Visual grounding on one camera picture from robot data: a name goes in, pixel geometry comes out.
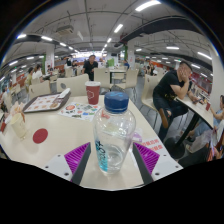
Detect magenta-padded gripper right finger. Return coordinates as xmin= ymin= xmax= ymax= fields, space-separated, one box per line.
xmin=132 ymin=142 xmax=184 ymax=186

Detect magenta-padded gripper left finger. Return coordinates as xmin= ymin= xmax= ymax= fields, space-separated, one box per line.
xmin=43 ymin=142 xmax=92 ymax=186

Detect clear blue-capped water bottle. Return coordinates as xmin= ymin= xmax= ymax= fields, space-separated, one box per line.
xmin=92 ymin=91 xmax=137 ymax=175

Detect flat round red coaster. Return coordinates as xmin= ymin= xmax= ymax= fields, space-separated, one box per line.
xmin=32 ymin=128 xmax=49 ymax=145

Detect colourful sticker sheet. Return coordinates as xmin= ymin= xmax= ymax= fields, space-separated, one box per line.
xmin=58 ymin=101 xmax=101 ymax=122

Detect brown food tray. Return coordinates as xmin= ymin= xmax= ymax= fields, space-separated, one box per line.
xmin=22 ymin=90 xmax=72 ymax=114

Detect red paper cup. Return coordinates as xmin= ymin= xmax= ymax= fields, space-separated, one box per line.
xmin=84 ymin=80 xmax=102 ymax=106

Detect white napkin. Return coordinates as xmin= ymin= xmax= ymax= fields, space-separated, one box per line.
xmin=58 ymin=87 xmax=71 ymax=99

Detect beige chair with oval hole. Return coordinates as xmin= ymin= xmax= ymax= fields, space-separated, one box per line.
xmin=56 ymin=73 xmax=90 ymax=98
xmin=28 ymin=79 xmax=52 ymax=100

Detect person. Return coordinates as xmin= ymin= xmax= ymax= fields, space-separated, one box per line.
xmin=209 ymin=94 xmax=224 ymax=134
xmin=25 ymin=66 xmax=34 ymax=88
xmin=32 ymin=64 xmax=44 ymax=80
xmin=81 ymin=54 xmax=99 ymax=82
xmin=152 ymin=60 xmax=201 ymax=141

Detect group of beige chairs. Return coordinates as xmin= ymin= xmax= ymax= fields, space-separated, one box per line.
xmin=49 ymin=66 xmax=162 ymax=111

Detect ceiling air conditioner unit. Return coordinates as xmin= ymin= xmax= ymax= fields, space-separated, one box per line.
xmin=55 ymin=24 xmax=75 ymax=36

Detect ceiling lights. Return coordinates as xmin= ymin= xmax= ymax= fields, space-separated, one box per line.
xmin=0 ymin=0 xmax=214 ymax=81

